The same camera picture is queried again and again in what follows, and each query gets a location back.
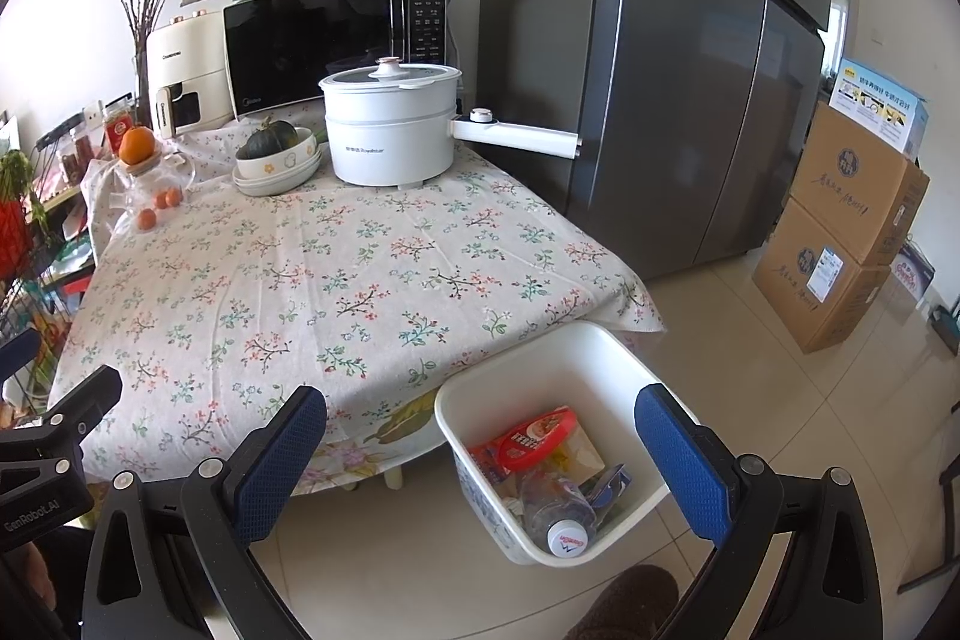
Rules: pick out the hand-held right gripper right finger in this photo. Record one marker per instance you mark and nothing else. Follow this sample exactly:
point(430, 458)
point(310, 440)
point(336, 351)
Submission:
point(682, 467)

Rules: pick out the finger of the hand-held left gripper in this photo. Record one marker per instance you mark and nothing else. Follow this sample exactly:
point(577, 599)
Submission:
point(82, 400)
point(19, 351)

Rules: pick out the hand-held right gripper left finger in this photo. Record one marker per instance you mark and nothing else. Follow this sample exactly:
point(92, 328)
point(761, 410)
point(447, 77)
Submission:
point(281, 464)

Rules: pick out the large blue carton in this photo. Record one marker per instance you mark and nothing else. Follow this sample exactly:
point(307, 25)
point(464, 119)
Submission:
point(611, 482)

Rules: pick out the cream bread packet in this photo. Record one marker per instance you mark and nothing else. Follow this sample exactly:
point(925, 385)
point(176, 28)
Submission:
point(581, 456)

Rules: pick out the clear plastic bottle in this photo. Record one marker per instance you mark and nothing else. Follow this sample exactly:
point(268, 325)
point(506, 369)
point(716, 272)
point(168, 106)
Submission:
point(562, 520)

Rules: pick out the red rimmed lid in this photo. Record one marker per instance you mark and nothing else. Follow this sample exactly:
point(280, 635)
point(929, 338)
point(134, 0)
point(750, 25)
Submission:
point(525, 441)

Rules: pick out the white plastic bin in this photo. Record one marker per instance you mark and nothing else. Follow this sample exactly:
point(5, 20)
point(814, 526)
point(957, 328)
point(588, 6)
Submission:
point(555, 362)

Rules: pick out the yellow floral undercloth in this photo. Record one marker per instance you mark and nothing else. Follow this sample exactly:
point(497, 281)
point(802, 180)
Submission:
point(405, 422)

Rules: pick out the brown slipper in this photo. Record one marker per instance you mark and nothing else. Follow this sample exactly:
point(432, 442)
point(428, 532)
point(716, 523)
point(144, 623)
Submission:
point(630, 602)

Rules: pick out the green leafy plant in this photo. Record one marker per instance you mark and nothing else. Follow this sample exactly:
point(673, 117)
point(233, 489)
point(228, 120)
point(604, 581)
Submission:
point(19, 175)

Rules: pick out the jar of red snacks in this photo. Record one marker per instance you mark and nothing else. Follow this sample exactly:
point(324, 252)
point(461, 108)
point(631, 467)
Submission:
point(75, 160)

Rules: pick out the cardboard box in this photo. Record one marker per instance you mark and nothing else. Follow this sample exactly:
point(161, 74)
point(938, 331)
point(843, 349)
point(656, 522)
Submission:
point(855, 183)
point(817, 287)

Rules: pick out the large orange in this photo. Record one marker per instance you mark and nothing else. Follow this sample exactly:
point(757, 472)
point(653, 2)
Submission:
point(137, 145)

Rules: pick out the red label jar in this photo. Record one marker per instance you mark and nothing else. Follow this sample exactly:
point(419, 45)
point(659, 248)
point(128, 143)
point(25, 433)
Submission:
point(118, 134)

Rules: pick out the glass vase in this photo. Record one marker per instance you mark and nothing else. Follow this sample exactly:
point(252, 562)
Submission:
point(142, 85)

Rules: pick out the small dark device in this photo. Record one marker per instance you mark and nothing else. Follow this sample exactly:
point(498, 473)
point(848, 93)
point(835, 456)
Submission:
point(945, 323)

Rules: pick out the cream flower print bowl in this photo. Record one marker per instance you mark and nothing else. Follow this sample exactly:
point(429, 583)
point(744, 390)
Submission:
point(285, 164)

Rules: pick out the small printed box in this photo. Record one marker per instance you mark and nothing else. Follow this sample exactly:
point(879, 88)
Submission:
point(915, 276)

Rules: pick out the green kabocha squash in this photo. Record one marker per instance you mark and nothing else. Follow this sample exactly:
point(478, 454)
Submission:
point(266, 141)

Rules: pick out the green vegetable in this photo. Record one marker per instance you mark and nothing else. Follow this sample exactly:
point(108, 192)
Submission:
point(319, 134)

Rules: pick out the white electric pot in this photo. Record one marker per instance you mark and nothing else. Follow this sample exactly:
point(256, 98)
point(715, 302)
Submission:
point(382, 145)

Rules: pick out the cream air fryer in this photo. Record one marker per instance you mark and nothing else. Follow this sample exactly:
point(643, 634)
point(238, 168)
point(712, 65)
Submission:
point(187, 55)

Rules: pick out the grey refrigerator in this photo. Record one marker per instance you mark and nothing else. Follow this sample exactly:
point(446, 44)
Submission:
point(675, 85)

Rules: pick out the blue white box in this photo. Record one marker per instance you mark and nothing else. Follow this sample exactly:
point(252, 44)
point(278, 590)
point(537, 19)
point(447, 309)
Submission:
point(881, 100)

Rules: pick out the black microwave oven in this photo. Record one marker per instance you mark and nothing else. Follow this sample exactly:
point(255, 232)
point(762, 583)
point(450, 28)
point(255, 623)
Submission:
point(315, 40)

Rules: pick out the white wall socket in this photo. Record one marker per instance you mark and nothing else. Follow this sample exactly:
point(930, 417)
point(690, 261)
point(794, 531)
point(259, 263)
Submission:
point(93, 114)

